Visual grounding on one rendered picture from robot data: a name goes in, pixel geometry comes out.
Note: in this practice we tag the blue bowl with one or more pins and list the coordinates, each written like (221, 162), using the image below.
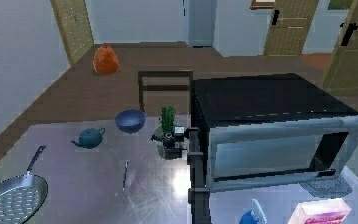
(130, 120)

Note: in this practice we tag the silver frying pan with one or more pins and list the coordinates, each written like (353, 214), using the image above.
(15, 199)

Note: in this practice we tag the orange bag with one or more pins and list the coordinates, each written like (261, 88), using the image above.
(105, 60)

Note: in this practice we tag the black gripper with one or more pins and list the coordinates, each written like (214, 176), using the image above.
(172, 148)

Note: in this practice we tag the pale grey fridge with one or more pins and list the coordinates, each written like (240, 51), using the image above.
(201, 22)

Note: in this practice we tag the dark wooden chair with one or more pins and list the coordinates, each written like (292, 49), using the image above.
(165, 88)

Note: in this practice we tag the brown framed picture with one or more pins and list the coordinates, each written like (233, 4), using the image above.
(263, 4)

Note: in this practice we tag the teal teapot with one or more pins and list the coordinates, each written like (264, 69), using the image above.
(89, 138)

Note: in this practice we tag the grey cloth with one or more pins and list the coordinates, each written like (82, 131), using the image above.
(326, 187)

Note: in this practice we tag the green cactus in pot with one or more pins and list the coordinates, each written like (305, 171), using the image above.
(167, 118)

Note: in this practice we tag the blue and white jug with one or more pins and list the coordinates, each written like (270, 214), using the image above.
(251, 216)

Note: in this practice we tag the tan room door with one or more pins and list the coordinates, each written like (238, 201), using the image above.
(74, 30)
(351, 63)
(289, 30)

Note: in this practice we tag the pink box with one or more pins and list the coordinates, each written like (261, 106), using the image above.
(320, 211)

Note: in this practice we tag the black and silver microwave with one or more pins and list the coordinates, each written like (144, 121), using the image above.
(270, 133)

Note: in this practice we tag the green framed picture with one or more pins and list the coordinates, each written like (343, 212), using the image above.
(340, 4)

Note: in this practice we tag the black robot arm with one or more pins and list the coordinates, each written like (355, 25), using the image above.
(198, 173)

